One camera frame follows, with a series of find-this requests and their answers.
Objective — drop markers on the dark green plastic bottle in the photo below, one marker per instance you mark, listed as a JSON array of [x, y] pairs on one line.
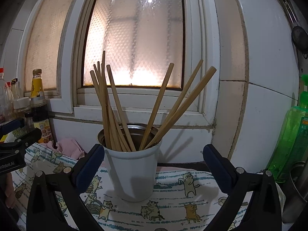
[[302, 149]]

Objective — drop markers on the dark sauce bottle yellow label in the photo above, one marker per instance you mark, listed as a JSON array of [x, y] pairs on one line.
[[38, 110]]

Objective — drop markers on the frosted glass window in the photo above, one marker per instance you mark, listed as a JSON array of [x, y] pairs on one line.
[[134, 41]]

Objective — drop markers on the person's left hand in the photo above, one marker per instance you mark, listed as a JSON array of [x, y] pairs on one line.
[[10, 192]]

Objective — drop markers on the glass jar with black lid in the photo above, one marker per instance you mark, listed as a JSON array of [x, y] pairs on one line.
[[29, 122]]

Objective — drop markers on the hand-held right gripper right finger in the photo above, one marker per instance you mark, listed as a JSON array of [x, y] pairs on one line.
[[217, 170]]

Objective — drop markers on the oil bottle with red cap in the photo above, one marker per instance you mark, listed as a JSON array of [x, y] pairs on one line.
[[3, 96]]

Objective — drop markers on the cat printed cloth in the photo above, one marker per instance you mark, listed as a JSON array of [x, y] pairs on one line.
[[168, 197]]

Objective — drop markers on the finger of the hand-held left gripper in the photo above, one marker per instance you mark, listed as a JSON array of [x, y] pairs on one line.
[[27, 137], [10, 126]]

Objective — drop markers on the bunch of wooden chopsticks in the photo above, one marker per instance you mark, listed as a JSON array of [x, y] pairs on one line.
[[105, 125]]

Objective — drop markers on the steel pot with dark rim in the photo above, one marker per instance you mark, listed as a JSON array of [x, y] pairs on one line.
[[297, 192]]

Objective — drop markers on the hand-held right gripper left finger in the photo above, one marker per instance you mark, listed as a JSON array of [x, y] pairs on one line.
[[90, 170]]

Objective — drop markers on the white metal cup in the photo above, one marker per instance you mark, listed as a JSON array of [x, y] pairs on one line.
[[132, 173]]

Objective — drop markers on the pink cloth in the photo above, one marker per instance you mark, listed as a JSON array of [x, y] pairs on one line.
[[68, 149]]

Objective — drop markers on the light green plastic bottle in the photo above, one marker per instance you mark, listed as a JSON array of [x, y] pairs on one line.
[[286, 144]]

